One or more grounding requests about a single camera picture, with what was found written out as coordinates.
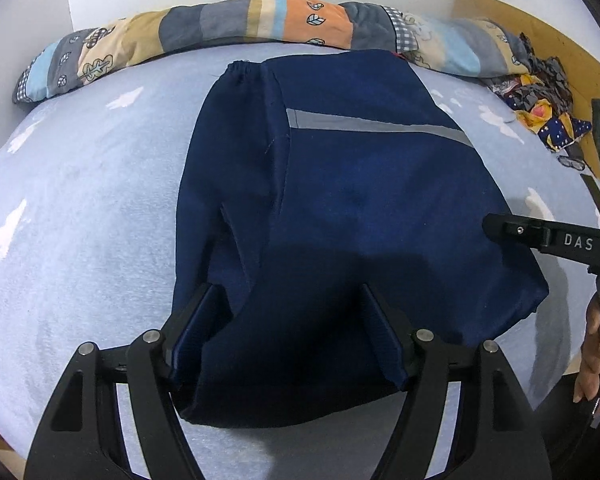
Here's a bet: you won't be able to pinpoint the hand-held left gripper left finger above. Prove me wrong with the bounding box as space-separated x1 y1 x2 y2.
24 284 232 480

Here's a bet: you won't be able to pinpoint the navy blue jacket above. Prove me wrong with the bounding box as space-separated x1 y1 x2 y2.
170 49 551 431

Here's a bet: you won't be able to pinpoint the rolled patchwork blanket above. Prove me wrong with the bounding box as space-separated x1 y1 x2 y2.
12 0 531 106

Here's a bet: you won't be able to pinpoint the person's right hand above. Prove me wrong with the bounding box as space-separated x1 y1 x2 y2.
574 299 600 405

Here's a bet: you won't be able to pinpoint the wooden headboard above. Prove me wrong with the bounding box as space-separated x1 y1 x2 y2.
452 0 600 183

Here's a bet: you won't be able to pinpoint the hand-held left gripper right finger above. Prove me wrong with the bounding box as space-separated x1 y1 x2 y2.
361 284 554 480

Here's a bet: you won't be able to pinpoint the dark flat device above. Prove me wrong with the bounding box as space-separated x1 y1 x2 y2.
581 174 600 225

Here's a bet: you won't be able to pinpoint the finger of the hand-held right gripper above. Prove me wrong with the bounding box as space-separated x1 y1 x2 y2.
481 213 548 254

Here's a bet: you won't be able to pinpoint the pile of patterned colourful cloth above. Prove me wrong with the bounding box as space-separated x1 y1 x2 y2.
484 32 594 155

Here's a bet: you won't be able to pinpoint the light blue cloud-print bed sheet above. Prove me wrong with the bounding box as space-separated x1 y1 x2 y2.
0 40 600 480

